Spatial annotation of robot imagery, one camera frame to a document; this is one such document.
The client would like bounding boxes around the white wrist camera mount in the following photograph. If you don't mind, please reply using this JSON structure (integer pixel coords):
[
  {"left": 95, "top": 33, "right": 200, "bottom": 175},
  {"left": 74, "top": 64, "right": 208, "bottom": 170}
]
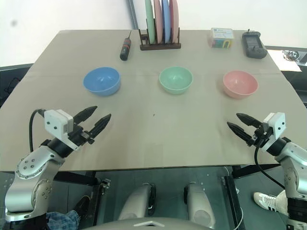
[
  {"left": 260, "top": 112, "right": 287, "bottom": 153},
  {"left": 44, "top": 109, "right": 82, "bottom": 152}
]

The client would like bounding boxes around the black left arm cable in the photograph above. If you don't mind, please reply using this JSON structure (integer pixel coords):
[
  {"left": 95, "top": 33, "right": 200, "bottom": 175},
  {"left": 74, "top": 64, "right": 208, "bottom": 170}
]
[{"left": 29, "top": 109, "right": 46, "bottom": 153}]

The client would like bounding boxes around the green plate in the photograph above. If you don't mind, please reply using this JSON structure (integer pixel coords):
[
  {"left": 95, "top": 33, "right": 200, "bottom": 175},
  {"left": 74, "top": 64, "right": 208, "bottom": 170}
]
[{"left": 144, "top": 0, "right": 156, "bottom": 45}]

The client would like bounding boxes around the pink-red plastic bowl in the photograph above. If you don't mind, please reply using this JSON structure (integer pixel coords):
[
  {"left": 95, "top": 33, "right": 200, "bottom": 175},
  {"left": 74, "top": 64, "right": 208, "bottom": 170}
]
[{"left": 223, "top": 70, "right": 259, "bottom": 99}]

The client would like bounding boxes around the red plate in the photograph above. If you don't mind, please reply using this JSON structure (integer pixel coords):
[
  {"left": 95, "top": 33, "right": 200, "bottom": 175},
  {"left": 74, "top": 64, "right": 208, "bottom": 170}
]
[{"left": 169, "top": 0, "right": 179, "bottom": 44}]

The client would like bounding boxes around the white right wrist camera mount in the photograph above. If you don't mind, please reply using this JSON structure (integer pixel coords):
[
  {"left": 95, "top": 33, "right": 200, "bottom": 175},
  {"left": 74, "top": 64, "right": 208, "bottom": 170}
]
[{"left": 260, "top": 112, "right": 287, "bottom": 153}]

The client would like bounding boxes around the black shoe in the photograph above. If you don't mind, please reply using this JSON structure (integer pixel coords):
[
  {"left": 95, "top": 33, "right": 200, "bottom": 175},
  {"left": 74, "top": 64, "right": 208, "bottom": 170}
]
[{"left": 71, "top": 195, "right": 91, "bottom": 219}]

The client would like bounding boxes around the blue plastic bowl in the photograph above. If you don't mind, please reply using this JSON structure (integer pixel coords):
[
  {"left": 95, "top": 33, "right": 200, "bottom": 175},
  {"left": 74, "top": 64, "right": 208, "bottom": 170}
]
[{"left": 83, "top": 67, "right": 121, "bottom": 97}]

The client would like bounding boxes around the silver right robot leg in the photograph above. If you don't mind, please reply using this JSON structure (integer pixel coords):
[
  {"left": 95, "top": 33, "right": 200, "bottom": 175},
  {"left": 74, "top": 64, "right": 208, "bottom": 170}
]
[{"left": 184, "top": 182, "right": 215, "bottom": 228}]

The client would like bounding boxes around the dark wooden plate rack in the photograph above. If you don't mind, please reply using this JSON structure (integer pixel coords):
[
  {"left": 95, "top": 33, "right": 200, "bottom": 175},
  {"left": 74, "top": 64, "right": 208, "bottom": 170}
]
[{"left": 139, "top": 27, "right": 181, "bottom": 52}]

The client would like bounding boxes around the black handheld controller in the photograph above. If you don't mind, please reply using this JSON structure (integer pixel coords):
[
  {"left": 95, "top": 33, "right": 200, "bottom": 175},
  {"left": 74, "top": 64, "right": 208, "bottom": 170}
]
[{"left": 241, "top": 29, "right": 268, "bottom": 59}]

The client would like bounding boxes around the clear box of coloured clips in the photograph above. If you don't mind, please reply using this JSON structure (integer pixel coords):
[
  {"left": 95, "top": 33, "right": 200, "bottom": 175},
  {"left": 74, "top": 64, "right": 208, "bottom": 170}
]
[{"left": 207, "top": 27, "right": 235, "bottom": 49}]

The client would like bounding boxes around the blue plate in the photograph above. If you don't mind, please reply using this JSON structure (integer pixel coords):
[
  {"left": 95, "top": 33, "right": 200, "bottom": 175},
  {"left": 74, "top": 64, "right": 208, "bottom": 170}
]
[{"left": 161, "top": 0, "right": 172, "bottom": 44}]

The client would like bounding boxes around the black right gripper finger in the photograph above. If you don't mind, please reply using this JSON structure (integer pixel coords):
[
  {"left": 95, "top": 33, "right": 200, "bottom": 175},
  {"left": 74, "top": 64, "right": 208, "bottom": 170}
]
[
  {"left": 236, "top": 113, "right": 262, "bottom": 129},
  {"left": 226, "top": 122, "right": 254, "bottom": 145}
]

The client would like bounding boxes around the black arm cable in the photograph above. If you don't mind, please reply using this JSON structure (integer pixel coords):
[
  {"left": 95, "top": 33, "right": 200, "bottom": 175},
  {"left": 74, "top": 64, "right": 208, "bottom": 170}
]
[
  {"left": 254, "top": 138, "right": 287, "bottom": 191},
  {"left": 29, "top": 109, "right": 46, "bottom": 153}
]

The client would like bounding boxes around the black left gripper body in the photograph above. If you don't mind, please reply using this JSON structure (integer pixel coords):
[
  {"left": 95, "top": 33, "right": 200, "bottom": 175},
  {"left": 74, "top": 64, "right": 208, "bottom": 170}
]
[{"left": 68, "top": 122, "right": 95, "bottom": 148}]

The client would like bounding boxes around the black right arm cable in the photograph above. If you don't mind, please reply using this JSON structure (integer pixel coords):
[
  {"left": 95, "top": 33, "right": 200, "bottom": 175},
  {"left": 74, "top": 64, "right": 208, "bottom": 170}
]
[{"left": 254, "top": 138, "right": 287, "bottom": 191}]

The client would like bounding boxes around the grey robot torso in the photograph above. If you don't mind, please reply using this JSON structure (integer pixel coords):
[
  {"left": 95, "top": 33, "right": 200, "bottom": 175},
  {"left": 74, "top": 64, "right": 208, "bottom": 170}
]
[{"left": 88, "top": 216, "right": 216, "bottom": 230}]

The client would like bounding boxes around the silver robot leg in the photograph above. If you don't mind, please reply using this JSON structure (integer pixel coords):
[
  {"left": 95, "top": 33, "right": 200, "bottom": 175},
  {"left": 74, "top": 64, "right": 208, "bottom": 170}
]
[
  {"left": 118, "top": 183, "right": 157, "bottom": 220},
  {"left": 184, "top": 182, "right": 215, "bottom": 228}
]

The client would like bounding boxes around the black screwdriver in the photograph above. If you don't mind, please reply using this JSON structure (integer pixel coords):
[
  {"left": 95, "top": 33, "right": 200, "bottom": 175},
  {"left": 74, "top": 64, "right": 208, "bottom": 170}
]
[{"left": 119, "top": 30, "right": 133, "bottom": 61}]

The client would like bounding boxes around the silver left robot leg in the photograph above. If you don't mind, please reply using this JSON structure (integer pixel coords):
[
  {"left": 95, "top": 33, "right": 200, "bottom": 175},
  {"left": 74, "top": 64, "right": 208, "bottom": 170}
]
[{"left": 118, "top": 183, "right": 157, "bottom": 220}]

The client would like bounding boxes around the blue jeans leg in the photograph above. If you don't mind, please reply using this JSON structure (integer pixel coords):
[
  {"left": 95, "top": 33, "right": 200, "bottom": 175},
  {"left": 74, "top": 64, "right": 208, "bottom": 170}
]
[{"left": 45, "top": 209, "right": 80, "bottom": 230}]

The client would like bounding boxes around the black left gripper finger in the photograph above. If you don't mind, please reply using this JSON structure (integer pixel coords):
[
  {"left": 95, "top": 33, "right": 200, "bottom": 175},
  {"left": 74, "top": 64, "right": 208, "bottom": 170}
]
[
  {"left": 72, "top": 105, "right": 98, "bottom": 125},
  {"left": 89, "top": 113, "right": 112, "bottom": 138}
]

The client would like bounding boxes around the pink plate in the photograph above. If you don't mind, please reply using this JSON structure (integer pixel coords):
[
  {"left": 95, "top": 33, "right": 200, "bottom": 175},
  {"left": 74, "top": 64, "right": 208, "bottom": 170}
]
[{"left": 153, "top": 0, "right": 164, "bottom": 45}]

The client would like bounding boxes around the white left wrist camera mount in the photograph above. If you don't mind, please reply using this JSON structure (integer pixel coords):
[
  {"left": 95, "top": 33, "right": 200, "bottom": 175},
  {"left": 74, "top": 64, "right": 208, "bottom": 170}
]
[{"left": 44, "top": 109, "right": 82, "bottom": 152}]

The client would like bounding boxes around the white striped sneaker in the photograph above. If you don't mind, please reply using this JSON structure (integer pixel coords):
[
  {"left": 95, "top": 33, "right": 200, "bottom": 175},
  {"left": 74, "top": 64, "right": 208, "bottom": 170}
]
[{"left": 253, "top": 191, "right": 287, "bottom": 214}]

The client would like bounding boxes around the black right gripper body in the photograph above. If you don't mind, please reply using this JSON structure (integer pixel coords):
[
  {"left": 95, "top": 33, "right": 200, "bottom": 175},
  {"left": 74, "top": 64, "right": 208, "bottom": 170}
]
[{"left": 247, "top": 122, "right": 274, "bottom": 148}]

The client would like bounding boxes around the green plastic bowl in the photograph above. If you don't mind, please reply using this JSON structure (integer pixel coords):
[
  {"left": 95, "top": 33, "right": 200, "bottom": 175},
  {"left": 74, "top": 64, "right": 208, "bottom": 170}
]
[{"left": 158, "top": 66, "right": 194, "bottom": 95}]

